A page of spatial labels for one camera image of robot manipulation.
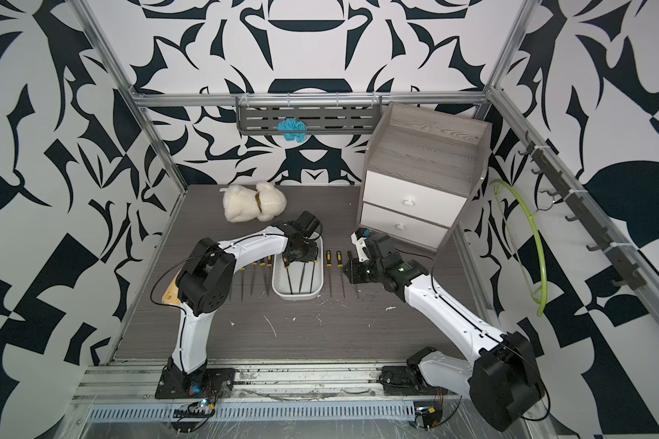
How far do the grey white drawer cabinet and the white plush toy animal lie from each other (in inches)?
13.1

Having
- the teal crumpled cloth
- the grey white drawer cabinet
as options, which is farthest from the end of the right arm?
the teal crumpled cloth

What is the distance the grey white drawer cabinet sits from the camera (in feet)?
2.65

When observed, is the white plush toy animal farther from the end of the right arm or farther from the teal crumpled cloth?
the end of the right arm

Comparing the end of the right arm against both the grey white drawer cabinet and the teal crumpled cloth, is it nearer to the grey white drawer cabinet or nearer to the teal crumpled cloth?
the grey white drawer cabinet

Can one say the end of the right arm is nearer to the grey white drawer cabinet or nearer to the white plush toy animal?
the grey white drawer cabinet

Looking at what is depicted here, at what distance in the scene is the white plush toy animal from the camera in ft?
3.32

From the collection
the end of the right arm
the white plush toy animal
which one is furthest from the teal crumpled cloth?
the end of the right arm
